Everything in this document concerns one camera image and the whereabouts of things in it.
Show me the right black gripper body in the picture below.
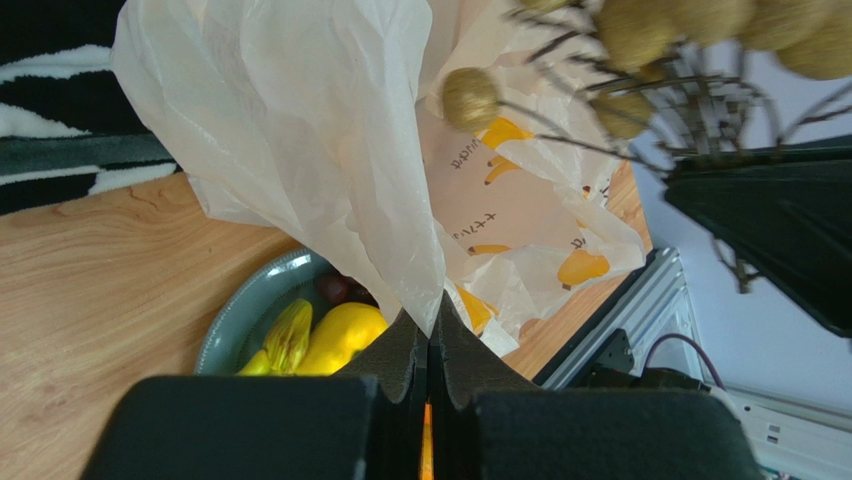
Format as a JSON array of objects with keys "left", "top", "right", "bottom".
[{"left": 663, "top": 135, "right": 851, "bottom": 338}]

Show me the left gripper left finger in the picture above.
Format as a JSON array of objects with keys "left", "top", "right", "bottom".
[{"left": 82, "top": 314, "right": 427, "bottom": 479}]

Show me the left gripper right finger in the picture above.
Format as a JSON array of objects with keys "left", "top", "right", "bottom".
[{"left": 429, "top": 297, "right": 761, "bottom": 479}]

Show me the red grape bunch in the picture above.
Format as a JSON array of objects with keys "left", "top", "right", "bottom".
[{"left": 314, "top": 272, "right": 378, "bottom": 307}]

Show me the dried longan bunch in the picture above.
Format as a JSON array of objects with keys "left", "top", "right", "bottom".
[{"left": 440, "top": 0, "right": 852, "bottom": 294}]

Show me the translucent plastic bag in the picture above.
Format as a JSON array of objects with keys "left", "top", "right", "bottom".
[{"left": 112, "top": 1, "right": 646, "bottom": 354}]

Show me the yellow bell pepper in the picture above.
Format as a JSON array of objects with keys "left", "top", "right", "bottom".
[{"left": 295, "top": 302, "right": 388, "bottom": 376}]

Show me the yellow banana bunch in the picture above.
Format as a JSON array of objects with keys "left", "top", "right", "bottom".
[{"left": 237, "top": 299, "right": 313, "bottom": 376}]

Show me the grey round plate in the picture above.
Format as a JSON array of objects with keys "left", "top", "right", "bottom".
[{"left": 194, "top": 248, "right": 335, "bottom": 376}]

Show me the zebra striped towel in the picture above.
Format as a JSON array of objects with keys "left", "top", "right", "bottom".
[{"left": 1, "top": 1, "right": 180, "bottom": 214}]

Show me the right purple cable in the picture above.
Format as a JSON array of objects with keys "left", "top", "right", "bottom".
[{"left": 642, "top": 332, "right": 728, "bottom": 393}]

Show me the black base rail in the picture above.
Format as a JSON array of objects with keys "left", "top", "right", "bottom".
[{"left": 534, "top": 248, "right": 851, "bottom": 479}]

